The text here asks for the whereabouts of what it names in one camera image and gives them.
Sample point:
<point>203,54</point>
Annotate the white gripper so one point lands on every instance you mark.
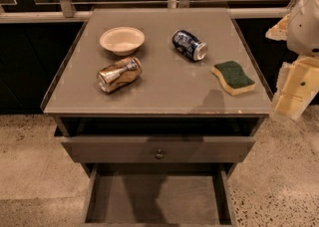
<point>304,28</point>

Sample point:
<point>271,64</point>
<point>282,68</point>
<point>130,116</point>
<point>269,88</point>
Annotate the blue pepsi can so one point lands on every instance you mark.
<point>190,46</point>

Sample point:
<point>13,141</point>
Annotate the grey drawer cabinet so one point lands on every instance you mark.
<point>174,96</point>

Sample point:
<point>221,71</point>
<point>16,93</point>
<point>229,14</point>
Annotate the round metal drawer knob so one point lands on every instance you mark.
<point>159,154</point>

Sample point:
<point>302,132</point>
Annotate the gold silver energy drink can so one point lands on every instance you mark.
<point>119,74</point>

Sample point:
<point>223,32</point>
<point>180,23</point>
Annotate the closed top drawer front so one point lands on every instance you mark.
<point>142,149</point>

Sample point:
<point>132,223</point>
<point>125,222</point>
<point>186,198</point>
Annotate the open grey middle drawer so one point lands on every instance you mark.
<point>158,195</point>

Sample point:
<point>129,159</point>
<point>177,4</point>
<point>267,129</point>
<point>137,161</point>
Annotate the green yellow sponge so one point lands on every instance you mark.
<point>232,78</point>

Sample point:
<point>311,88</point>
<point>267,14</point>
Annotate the white paper bowl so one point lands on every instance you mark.
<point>122,41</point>

